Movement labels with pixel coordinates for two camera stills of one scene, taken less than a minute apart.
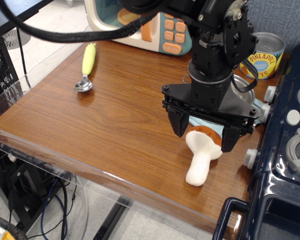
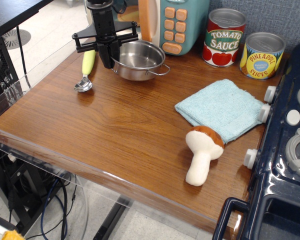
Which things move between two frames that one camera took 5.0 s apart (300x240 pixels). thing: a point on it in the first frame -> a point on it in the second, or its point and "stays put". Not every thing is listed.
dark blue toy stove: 280,159 stays put
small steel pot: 240,81 -> 140,60
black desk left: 0,24 stays put
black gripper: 213,100 -> 114,32
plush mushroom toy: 205,144 stays put
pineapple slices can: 267,58 stays put
